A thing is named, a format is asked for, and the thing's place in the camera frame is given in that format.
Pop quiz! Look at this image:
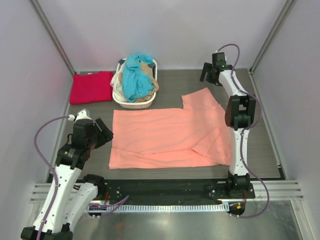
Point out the salmon pink t-shirt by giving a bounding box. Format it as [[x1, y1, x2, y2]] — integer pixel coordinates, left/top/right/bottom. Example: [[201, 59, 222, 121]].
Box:
[[108, 88, 232, 170]]

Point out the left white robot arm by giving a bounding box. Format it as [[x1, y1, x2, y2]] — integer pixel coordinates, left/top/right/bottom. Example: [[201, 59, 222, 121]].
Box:
[[20, 117, 113, 240]]

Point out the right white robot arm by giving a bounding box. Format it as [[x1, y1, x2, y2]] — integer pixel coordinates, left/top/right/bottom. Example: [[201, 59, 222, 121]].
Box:
[[200, 51, 256, 199]]

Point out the folded red t-shirt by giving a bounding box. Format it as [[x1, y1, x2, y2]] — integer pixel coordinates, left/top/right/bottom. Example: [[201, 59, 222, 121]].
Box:
[[69, 71, 114, 105]]

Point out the white t-shirt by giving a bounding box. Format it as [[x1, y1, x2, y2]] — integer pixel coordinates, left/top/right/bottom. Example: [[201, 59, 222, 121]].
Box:
[[110, 63, 128, 102]]

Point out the white perforated laundry basket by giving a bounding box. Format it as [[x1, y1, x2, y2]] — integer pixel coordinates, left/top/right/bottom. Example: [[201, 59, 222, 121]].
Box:
[[112, 58, 158, 110]]

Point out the turquoise blue t-shirt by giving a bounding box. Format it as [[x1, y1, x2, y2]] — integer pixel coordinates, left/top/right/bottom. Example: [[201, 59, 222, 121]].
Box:
[[122, 53, 154, 102]]

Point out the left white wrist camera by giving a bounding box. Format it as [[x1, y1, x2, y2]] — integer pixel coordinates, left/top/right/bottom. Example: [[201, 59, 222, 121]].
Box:
[[67, 108, 92, 122]]

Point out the white slotted cable duct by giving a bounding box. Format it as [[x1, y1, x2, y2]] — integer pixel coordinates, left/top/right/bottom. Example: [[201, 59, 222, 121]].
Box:
[[86, 202, 229, 215]]

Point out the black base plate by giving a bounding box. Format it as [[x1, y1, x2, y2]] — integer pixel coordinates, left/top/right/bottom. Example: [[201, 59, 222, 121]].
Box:
[[104, 179, 256, 201]]

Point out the right aluminium corner post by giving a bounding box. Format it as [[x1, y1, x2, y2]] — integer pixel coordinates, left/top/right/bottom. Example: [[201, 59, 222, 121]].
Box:
[[249, 0, 297, 74]]

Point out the aluminium corner post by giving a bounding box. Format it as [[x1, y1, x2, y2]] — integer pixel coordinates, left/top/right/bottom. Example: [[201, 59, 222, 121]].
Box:
[[29, 0, 76, 75], [249, 0, 297, 74]]

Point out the left aluminium corner post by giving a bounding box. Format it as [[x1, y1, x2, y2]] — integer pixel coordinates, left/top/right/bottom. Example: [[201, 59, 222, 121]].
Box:
[[29, 0, 76, 75]]

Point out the aluminium frame rail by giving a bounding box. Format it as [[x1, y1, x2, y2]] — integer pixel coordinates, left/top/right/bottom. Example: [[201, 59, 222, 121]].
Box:
[[29, 180, 304, 204]]

